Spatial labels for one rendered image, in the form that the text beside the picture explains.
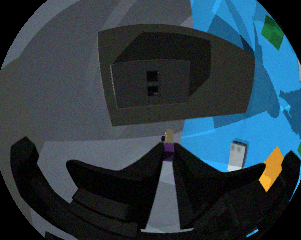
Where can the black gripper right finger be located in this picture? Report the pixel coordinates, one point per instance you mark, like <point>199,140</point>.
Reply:
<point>199,185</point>

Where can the orange flat square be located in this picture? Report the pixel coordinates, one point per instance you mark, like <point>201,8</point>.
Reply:
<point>272,169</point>

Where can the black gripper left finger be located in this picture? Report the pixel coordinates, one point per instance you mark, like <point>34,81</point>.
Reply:
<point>135,185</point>

